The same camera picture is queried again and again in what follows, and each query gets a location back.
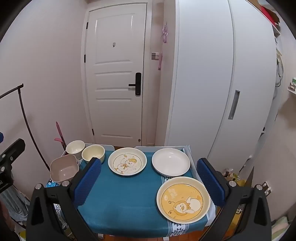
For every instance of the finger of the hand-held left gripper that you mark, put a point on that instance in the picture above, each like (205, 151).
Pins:
(13, 149)
(1, 136)

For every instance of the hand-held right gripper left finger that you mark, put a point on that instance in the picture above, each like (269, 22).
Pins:
(89, 182)

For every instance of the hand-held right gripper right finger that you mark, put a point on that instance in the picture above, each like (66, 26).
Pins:
(211, 183)

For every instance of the pink square bowl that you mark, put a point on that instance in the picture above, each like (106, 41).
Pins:
(63, 170)

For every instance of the yellow bear print plate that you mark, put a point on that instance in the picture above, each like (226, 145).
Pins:
(182, 200)

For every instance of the white duck print plate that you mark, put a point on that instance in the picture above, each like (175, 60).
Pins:
(127, 162)

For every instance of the plain white plate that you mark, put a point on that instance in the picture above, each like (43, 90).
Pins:
(171, 161)

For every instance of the grey patterned cloth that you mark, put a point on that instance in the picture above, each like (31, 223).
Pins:
(11, 201)

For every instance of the cream round bowl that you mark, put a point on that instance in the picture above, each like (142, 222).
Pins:
(92, 151)

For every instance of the black clothes rack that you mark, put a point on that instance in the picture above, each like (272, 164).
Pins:
(23, 108)

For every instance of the blue printed cloth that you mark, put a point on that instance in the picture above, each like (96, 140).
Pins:
(52, 184)

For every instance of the white round bowl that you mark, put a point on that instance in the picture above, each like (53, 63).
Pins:
(75, 147)

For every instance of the teal tablecloth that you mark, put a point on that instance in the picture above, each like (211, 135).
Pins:
(127, 199)

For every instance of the pale patterned cloth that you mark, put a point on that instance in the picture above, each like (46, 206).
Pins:
(282, 228)

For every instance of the white panel door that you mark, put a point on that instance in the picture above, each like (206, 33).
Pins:
(115, 97)

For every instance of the white wardrobe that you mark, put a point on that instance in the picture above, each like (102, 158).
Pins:
(198, 81)

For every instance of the pink hanging ornament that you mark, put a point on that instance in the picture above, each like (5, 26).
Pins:
(164, 32)

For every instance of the red flat box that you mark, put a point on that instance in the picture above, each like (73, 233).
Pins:
(267, 14)

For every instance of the brown cardboard box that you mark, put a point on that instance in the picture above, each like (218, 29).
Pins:
(276, 17)

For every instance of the wall socket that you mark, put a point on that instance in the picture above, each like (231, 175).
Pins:
(266, 188)

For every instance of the white wall shelf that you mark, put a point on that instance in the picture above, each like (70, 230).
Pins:
(292, 87)

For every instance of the grey light switch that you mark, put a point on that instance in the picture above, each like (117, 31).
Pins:
(155, 55)

